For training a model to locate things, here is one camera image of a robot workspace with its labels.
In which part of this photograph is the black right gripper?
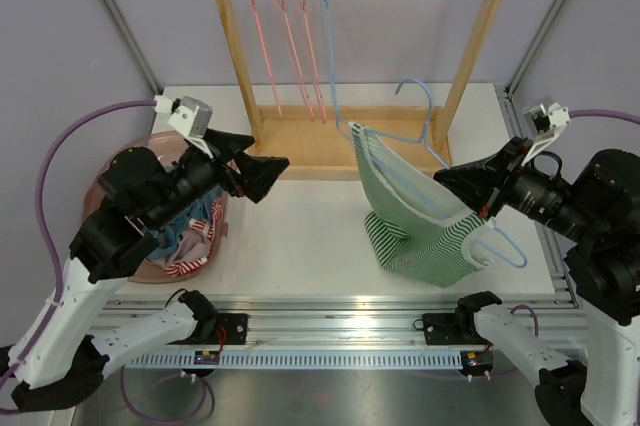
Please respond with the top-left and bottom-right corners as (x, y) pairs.
(436, 134), (603, 241)

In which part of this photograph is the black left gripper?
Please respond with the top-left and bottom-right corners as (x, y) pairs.
(148, 127), (290, 229)

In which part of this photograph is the light blue wire hanger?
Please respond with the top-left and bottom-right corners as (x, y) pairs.
(321, 0), (350, 140)
(363, 78), (528, 269)

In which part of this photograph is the green white striped tank top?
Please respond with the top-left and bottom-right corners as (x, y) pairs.
(348, 122), (493, 288)

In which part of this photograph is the red white striped tank top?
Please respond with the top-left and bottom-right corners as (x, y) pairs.
(160, 199), (224, 277)

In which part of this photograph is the teal blue tank top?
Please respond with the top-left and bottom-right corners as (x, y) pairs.
(147, 187), (223, 260)

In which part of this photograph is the pink wire hanger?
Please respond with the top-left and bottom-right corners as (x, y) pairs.
(249, 0), (283, 118)
(273, 0), (315, 120)
(295, 0), (327, 124)

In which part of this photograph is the dusty pink tank top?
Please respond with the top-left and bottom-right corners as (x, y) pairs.
(173, 230), (211, 262)

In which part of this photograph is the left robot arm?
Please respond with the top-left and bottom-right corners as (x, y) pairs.
(1, 129), (289, 414)

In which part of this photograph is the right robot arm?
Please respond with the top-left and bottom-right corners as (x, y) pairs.
(434, 137), (639, 425)

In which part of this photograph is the wooden clothes rack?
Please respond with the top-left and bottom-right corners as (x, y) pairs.
(216, 0), (502, 181)

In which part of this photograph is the translucent pink plastic basin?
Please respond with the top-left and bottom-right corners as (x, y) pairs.
(82, 132), (229, 284)

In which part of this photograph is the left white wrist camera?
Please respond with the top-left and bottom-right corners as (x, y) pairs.
(153, 95), (213, 158)

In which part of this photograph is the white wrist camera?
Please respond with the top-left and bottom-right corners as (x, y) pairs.
(522, 97), (571, 166)
(153, 95), (213, 158)

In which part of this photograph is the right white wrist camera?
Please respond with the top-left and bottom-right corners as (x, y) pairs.
(522, 97), (571, 166)

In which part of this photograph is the aluminium mounting rail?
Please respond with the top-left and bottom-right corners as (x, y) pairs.
(90, 293), (587, 350)

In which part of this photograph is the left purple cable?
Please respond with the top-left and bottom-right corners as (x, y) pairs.
(0, 98), (161, 397)

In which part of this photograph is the white slotted cable duct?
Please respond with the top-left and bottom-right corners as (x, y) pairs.
(125, 348), (462, 370)

